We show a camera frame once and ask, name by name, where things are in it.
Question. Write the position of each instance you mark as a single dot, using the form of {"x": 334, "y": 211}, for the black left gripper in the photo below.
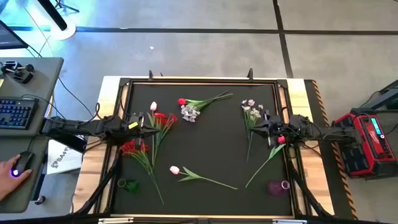
{"x": 133, "y": 135}

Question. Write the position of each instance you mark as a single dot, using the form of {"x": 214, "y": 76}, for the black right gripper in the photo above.
{"x": 278, "y": 130}

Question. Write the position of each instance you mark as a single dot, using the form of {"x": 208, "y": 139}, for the red carnation bunch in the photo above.
{"x": 130, "y": 147}
{"x": 160, "y": 115}

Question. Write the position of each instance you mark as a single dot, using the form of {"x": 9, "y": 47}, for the white blossom bunch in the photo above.
{"x": 251, "y": 102}
{"x": 189, "y": 113}

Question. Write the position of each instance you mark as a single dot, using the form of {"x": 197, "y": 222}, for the pink broad-leaved tulip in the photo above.
{"x": 174, "y": 170}

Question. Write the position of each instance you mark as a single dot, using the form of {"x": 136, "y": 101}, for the green glass vase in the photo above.
{"x": 132, "y": 186}

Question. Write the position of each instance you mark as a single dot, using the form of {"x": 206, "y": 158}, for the purple glass vase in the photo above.
{"x": 275, "y": 188}

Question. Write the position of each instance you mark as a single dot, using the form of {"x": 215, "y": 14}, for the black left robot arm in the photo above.
{"x": 77, "y": 127}

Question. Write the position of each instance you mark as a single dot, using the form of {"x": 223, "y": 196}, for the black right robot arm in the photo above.
{"x": 326, "y": 133}

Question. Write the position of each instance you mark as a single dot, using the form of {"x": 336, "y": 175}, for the pale pink slim tulip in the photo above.
{"x": 153, "y": 106}

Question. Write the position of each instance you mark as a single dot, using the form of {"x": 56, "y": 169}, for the black table mat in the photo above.
{"x": 217, "y": 149}

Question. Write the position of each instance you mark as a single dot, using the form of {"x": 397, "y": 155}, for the black slanted panel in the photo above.
{"x": 71, "y": 143}

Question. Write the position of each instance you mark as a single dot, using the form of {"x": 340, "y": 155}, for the white printed paper sign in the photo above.
{"x": 62, "y": 160}

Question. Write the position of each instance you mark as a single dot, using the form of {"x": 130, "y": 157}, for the red black power station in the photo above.
{"x": 367, "y": 146}

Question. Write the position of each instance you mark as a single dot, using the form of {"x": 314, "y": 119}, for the hazard-striped black edge strip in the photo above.
{"x": 345, "y": 199}

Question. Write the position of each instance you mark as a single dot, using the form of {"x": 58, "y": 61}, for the grey desk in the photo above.
{"x": 40, "y": 84}

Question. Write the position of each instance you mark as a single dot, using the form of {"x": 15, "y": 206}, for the black computer mouse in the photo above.
{"x": 26, "y": 158}

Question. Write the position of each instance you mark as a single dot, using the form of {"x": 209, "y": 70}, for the black desk knob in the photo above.
{"x": 39, "y": 199}

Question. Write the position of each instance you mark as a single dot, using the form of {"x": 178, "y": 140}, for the dark equipment case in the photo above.
{"x": 388, "y": 96}

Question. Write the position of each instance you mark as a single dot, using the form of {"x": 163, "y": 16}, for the black backlit keyboard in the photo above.
{"x": 15, "y": 113}

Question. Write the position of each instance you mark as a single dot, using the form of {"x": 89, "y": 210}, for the black desk clamp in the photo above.
{"x": 18, "y": 73}

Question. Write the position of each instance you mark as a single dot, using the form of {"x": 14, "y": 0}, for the black pole white base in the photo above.
{"x": 56, "y": 17}

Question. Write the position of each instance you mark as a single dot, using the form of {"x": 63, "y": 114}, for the person's hand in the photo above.
{"x": 9, "y": 180}

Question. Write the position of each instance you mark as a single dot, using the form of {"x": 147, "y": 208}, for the black tripod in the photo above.
{"x": 60, "y": 4}

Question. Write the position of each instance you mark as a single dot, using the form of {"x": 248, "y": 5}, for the black angled display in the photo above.
{"x": 9, "y": 37}

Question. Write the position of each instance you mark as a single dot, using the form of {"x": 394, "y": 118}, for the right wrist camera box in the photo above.
{"x": 273, "y": 119}

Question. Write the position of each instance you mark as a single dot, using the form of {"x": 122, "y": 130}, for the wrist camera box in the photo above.
{"x": 273, "y": 119}
{"x": 136, "y": 119}

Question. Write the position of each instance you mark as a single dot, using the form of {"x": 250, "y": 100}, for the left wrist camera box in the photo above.
{"x": 136, "y": 119}

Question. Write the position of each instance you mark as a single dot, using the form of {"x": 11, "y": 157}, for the black aluminium table frame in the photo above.
{"x": 130, "y": 81}

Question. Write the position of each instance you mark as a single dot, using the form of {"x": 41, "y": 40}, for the silver metal bracket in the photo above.
{"x": 115, "y": 220}
{"x": 289, "y": 221}

